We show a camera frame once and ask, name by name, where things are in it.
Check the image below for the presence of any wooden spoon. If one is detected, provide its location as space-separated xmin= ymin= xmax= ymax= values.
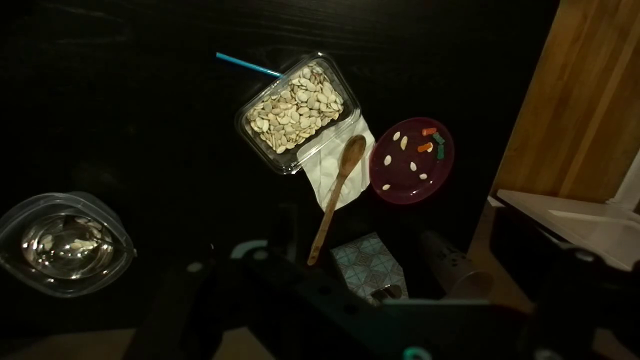
xmin=305 ymin=135 xmax=366 ymax=267

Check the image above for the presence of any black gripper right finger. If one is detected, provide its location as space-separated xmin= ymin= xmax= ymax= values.
xmin=518 ymin=255 xmax=640 ymax=360

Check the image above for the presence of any clear container of seeds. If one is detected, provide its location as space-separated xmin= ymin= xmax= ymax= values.
xmin=236 ymin=53 xmax=360 ymax=174

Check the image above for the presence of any patterned utensil holder box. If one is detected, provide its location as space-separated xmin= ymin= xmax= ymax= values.
xmin=332 ymin=233 xmax=408 ymax=307

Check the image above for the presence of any red plate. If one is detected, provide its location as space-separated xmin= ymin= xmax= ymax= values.
xmin=368 ymin=116 xmax=456 ymax=206

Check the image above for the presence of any white paper napkin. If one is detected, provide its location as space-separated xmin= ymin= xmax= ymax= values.
xmin=297 ymin=112 xmax=375 ymax=211

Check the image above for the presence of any clear round plastic bowl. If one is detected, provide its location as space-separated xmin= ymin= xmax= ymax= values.
xmin=0 ymin=193 xmax=135 ymax=298

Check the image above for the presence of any blue straw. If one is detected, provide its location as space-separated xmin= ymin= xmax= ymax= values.
xmin=214 ymin=53 xmax=281 ymax=78

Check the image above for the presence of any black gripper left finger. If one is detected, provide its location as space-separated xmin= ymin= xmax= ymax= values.
xmin=125 ymin=241 xmax=273 ymax=360

